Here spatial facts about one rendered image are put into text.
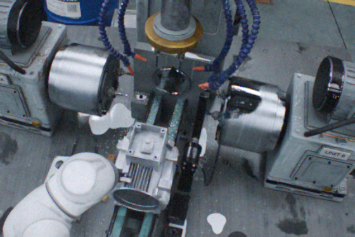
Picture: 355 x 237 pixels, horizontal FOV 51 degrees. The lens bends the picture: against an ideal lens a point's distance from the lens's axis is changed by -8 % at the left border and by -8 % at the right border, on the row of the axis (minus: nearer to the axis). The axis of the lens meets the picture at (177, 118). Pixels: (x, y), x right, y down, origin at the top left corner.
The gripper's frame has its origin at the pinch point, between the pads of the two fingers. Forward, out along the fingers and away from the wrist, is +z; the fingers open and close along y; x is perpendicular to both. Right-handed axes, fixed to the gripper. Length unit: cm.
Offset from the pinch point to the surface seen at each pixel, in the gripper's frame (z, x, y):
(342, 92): -2, -38, -60
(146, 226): 13.7, 15.6, -10.8
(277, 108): 14, -32, -44
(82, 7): 133, -93, 76
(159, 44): -2.0, -39.5, -3.5
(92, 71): 13.0, -30.0, 18.7
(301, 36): 206, -134, -89
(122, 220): 13.8, 15.5, -2.6
